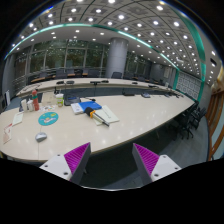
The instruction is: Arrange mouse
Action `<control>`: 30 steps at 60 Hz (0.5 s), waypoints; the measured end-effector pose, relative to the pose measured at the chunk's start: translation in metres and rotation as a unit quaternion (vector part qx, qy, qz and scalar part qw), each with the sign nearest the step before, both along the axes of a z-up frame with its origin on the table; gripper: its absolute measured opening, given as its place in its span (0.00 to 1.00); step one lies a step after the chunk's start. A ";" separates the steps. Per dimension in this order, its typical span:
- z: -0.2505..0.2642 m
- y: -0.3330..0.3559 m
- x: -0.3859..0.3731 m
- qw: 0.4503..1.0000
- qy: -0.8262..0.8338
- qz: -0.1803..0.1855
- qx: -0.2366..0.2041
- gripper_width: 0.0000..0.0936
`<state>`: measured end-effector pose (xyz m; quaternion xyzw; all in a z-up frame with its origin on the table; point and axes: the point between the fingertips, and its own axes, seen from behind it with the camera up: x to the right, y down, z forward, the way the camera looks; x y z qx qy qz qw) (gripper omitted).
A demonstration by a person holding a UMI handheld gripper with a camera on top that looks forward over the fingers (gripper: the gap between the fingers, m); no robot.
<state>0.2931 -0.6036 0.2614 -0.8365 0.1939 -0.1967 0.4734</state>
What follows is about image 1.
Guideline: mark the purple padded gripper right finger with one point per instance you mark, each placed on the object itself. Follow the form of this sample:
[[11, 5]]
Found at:
[[151, 166]]

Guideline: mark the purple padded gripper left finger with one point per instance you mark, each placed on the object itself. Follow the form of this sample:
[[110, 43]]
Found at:
[[69, 166]]

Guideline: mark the grey computer mouse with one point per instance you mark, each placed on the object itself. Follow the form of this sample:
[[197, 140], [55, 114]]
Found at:
[[40, 136]]

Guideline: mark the round teal mouse pad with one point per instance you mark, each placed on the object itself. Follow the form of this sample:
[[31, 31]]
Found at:
[[48, 118]]

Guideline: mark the black office chair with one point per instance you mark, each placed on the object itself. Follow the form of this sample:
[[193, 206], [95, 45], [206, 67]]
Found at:
[[188, 119]]

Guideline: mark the orange and silver tool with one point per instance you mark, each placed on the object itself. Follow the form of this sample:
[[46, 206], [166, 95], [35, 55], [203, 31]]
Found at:
[[92, 114]]

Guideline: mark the white book under folder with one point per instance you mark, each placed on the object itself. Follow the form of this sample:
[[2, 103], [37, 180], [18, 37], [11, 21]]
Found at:
[[77, 109]]

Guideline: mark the blue folder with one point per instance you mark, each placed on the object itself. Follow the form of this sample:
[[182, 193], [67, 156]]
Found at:
[[91, 104]]

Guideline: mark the white cup with green band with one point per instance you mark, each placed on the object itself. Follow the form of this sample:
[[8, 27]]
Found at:
[[60, 99]]

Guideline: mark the red and white leaflet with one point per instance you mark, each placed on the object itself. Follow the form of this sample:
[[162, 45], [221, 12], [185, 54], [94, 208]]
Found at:
[[7, 133]]

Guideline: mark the white paper booklet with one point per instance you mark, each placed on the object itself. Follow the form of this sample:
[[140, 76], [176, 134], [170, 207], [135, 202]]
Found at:
[[17, 118]]

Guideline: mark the orange water bottle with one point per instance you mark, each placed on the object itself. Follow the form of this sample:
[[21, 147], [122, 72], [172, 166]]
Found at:
[[35, 100]]

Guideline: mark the grey round pillar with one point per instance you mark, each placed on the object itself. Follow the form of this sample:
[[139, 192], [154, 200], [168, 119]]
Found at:
[[117, 54]]

